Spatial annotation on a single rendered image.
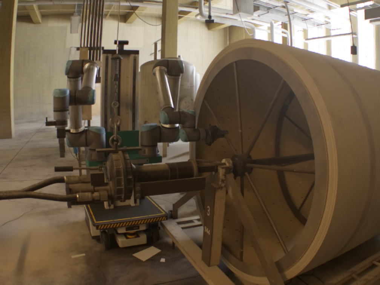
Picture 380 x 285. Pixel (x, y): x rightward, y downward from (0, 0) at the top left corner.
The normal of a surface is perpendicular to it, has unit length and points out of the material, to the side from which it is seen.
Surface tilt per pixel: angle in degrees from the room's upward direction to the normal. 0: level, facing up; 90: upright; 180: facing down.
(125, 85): 90
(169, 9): 90
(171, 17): 90
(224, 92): 128
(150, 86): 90
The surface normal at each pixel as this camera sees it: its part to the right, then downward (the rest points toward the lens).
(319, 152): -0.93, 0.05
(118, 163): 0.29, -0.53
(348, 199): 0.37, 0.15
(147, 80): -0.65, 0.13
